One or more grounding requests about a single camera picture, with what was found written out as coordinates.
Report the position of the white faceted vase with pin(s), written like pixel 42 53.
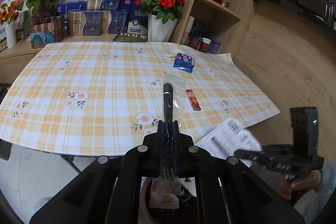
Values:
pixel 161 29

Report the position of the clear zip bag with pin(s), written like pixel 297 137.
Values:
pixel 179 98

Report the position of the dark blue upright box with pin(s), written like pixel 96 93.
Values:
pixel 126 4

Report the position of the person's right forearm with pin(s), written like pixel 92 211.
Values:
pixel 317 200

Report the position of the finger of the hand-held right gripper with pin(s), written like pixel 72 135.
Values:
pixel 246 154

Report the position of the clear perfume bottle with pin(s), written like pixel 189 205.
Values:
pixel 226 1

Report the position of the person's right hand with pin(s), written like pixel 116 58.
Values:
pixel 302 182

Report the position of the stack of paper cups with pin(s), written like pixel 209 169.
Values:
pixel 187 32

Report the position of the flat blue box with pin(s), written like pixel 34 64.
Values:
pixel 71 9

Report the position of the white ribbed vase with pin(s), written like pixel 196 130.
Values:
pixel 11 36

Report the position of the red artificial rose bouquet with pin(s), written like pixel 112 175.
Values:
pixel 160 1

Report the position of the small blue purple box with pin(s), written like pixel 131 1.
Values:
pixel 215 47

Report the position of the row of small bottles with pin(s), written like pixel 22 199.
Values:
pixel 21 33

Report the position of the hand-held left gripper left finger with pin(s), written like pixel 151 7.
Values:
pixel 162 148

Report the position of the maroon plastic bin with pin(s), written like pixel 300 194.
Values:
pixel 157 216

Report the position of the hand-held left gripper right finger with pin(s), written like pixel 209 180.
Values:
pixel 183 150

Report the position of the black folding table frame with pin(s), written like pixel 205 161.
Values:
pixel 71 163

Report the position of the white round lid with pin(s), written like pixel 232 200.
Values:
pixel 173 53

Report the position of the orange artificial flowers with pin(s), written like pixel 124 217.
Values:
pixel 9 12

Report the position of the blue red white box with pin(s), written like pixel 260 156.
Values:
pixel 183 62

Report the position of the blue white carton box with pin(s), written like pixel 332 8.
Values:
pixel 136 23

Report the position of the small red tube packet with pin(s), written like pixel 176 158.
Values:
pixel 193 100

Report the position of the red cup with white lid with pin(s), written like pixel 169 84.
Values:
pixel 206 45

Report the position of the white printed paper label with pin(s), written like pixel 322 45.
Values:
pixel 223 140

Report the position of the dark navy bag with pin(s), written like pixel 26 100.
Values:
pixel 198 35

